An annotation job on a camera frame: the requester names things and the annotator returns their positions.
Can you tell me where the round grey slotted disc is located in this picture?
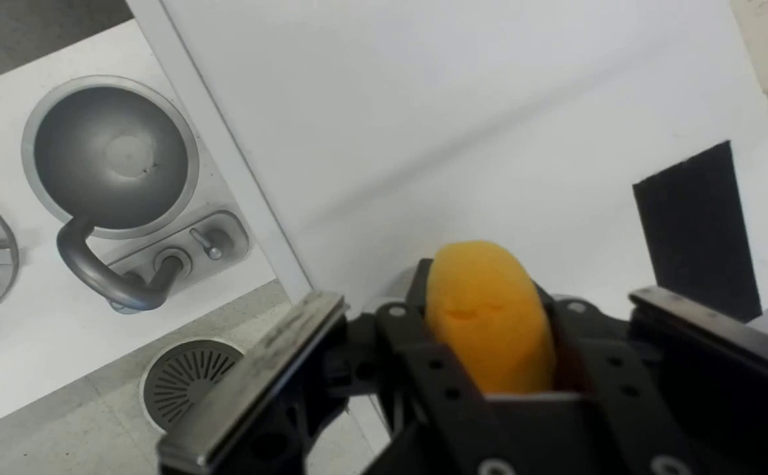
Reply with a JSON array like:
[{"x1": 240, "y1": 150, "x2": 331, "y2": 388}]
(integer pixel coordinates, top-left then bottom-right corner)
[{"x1": 137, "y1": 336, "x2": 252, "y2": 435}]

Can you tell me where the grey toy faucet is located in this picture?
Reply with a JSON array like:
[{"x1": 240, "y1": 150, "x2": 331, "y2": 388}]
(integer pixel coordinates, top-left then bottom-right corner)
[{"x1": 53, "y1": 209, "x2": 255, "y2": 317}]

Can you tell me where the metallic gripper left finger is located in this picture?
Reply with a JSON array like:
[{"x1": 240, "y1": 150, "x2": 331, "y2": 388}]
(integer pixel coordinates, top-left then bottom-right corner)
[{"x1": 156, "y1": 289, "x2": 351, "y2": 475}]

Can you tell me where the metallic gripper right finger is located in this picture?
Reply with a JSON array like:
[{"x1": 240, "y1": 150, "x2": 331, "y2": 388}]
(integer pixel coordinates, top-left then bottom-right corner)
[{"x1": 628, "y1": 285, "x2": 768, "y2": 423}]

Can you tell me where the white toy kitchen unit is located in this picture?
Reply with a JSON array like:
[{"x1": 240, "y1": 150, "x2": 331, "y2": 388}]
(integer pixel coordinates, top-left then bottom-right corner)
[{"x1": 0, "y1": 0, "x2": 768, "y2": 442}]

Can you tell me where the black square patch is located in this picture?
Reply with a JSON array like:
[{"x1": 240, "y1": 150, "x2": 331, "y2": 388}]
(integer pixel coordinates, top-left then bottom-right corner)
[{"x1": 631, "y1": 138, "x2": 767, "y2": 325}]

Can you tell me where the grey toy sink bowl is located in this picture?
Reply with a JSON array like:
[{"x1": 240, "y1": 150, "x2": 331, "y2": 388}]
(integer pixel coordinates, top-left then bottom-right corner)
[{"x1": 21, "y1": 74, "x2": 201, "y2": 241}]

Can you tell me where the yellow foam ball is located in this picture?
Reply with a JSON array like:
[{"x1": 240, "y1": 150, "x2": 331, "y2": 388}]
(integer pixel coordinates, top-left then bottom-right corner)
[{"x1": 424, "y1": 241, "x2": 559, "y2": 398}]

